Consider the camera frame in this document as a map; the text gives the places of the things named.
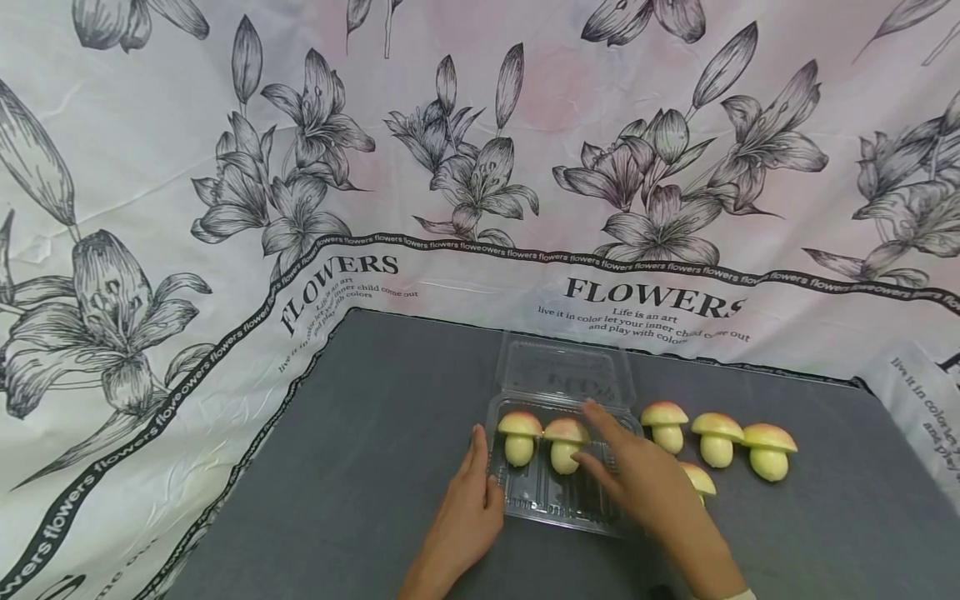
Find person's right hand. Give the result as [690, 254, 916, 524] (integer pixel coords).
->
[572, 399, 706, 547]

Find person's left hand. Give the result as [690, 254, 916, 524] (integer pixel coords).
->
[422, 424, 506, 576]

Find clear plastic hinged container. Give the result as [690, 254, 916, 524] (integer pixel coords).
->
[486, 333, 646, 538]

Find person's right forearm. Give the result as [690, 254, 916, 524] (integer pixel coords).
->
[660, 512, 758, 600]

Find person's left forearm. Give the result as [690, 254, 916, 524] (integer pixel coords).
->
[396, 546, 465, 600]

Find yellow mushroom with reddish cap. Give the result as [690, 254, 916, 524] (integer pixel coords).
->
[742, 423, 799, 483]
[677, 462, 718, 508]
[640, 401, 690, 456]
[691, 412, 745, 469]
[542, 417, 592, 477]
[497, 410, 544, 468]

